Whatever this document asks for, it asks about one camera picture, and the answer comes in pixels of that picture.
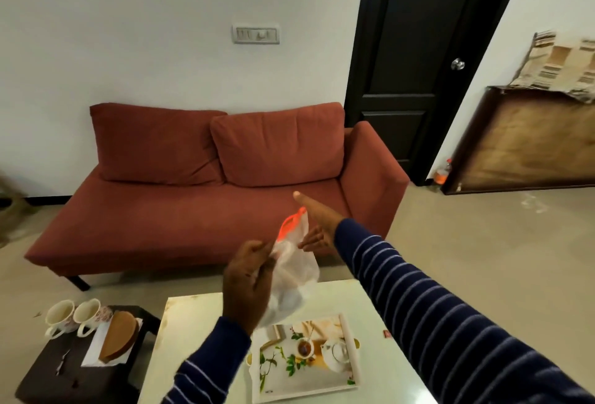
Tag person's left hand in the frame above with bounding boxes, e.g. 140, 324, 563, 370
222, 240, 276, 335

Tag person's right hand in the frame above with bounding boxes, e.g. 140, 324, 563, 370
293, 191, 347, 255

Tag clear plastic bag orange zip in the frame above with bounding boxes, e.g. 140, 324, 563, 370
257, 207, 321, 328

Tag person's left forearm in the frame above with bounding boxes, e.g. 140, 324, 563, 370
163, 316, 252, 404

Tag person's right forearm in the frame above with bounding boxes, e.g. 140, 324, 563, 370
334, 219, 595, 404

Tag red fabric sofa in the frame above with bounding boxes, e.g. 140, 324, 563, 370
24, 102, 411, 292

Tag red sofa back cushion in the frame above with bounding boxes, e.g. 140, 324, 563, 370
90, 102, 228, 186
210, 102, 346, 188

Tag white tray with tea picture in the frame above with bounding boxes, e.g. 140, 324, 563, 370
248, 313, 362, 404

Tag brown half-round wooden piece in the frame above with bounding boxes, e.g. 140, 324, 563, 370
98, 310, 140, 364

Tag white floral cup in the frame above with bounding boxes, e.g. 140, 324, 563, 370
44, 300, 78, 340
73, 298, 113, 339

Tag orange plastic bottle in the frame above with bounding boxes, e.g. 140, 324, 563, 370
433, 158, 453, 186

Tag white paper napkin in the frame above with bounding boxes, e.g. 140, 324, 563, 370
81, 317, 144, 368

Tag small metal utensil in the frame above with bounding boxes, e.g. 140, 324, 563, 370
55, 348, 72, 377

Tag small black side table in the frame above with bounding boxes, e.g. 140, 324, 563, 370
15, 305, 161, 404

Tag black wooden door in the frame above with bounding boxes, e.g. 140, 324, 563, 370
344, 0, 531, 187

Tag torn brown cardboard piece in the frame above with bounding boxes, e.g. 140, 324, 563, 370
508, 30, 595, 104

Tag white wall switch panel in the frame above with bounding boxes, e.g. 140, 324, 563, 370
231, 23, 281, 45

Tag brown wooden board dark frame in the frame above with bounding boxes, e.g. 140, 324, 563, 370
441, 86, 595, 196

